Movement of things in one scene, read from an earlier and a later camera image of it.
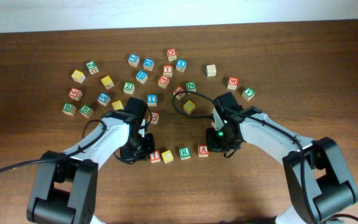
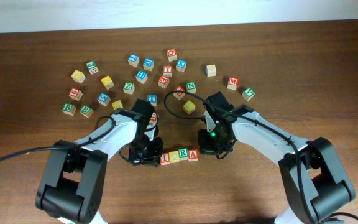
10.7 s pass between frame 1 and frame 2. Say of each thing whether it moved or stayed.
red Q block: stayed
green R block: stayed
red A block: moved
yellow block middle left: stayed
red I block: moved
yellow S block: stayed
